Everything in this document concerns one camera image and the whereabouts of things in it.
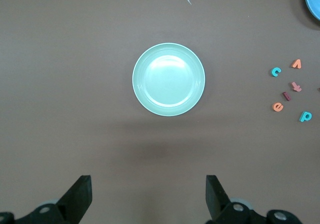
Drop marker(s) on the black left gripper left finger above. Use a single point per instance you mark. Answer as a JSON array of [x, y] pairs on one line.
[[75, 204]]

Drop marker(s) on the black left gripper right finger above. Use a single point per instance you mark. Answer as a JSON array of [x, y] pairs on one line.
[[220, 206]]

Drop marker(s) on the orange letter e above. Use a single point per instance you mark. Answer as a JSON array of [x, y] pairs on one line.
[[274, 107]]

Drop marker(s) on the maroon letter i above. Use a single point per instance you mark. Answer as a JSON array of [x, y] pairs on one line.
[[287, 96]]

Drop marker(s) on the teal letter c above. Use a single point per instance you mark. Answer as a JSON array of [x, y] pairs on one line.
[[272, 72]]

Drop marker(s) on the brown table cover sheet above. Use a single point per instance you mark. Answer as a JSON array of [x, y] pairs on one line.
[[75, 84]]

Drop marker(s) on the teal letter p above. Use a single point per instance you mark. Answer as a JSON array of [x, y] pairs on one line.
[[302, 117]]

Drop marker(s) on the light green plate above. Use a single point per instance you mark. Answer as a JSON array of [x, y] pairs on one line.
[[168, 80]]

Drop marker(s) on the red letter t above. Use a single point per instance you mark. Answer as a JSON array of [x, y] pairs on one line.
[[296, 86]]

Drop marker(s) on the orange letter v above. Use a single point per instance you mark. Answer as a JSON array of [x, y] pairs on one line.
[[296, 62]]

